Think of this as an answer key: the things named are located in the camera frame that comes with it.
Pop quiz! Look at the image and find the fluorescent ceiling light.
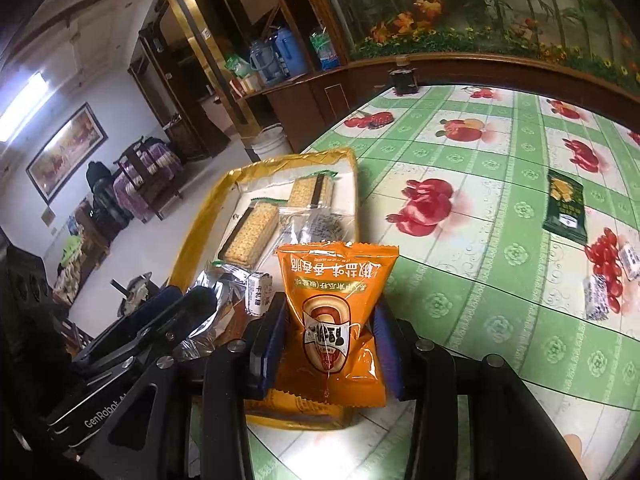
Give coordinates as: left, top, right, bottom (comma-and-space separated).
0, 72, 51, 143

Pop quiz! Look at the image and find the glass flower display cabinet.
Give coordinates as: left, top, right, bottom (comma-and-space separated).
300, 0, 640, 93

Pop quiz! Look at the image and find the green plastic bag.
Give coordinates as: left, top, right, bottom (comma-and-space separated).
224, 55, 251, 78

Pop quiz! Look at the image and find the orange round-logo snack packet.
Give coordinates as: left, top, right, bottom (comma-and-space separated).
276, 241, 401, 408

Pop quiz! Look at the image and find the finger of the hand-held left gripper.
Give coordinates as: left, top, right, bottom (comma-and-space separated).
90, 287, 219, 378
72, 285, 186, 367

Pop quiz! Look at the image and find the yellow rimmed tray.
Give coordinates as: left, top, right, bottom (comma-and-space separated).
170, 146, 362, 341

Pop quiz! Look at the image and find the framed wall painting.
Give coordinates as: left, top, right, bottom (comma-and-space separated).
25, 102, 108, 206

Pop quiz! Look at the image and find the clear plastic snack packet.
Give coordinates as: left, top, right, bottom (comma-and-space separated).
277, 205, 348, 256

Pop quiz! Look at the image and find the wooden sideboard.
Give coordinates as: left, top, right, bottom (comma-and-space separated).
240, 67, 361, 136

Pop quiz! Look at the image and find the black jar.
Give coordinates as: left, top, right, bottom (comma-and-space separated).
389, 62, 418, 97

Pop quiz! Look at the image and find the yellow barcode snack packet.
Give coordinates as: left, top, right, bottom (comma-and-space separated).
244, 385, 358, 432

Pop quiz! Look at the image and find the wooden chair with purple cloth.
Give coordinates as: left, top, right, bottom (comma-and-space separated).
112, 137, 183, 223

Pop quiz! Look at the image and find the clear wrapped cracker packet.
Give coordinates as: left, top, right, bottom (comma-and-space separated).
218, 197, 281, 268
287, 170, 337, 211

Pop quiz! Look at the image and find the white plastic bucket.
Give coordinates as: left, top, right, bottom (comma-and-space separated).
250, 125, 293, 163

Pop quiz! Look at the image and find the dark green cracker snack packet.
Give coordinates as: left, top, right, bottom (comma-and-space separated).
542, 169, 588, 245

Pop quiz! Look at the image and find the silver foil snack packet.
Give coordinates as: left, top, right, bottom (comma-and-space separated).
175, 262, 251, 356

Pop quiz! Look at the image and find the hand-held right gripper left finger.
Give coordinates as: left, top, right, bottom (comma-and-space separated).
80, 295, 287, 480

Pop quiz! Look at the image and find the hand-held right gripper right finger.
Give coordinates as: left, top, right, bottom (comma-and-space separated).
374, 305, 588, 480

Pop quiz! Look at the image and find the blue thermos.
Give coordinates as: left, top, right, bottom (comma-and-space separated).
272, 27, 308, 78

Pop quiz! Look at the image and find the green label water bottle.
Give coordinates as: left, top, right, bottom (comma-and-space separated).
309, 27, 336, 72

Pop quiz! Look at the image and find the grey thermos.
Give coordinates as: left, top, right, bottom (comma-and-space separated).
249, 40, 278, 86

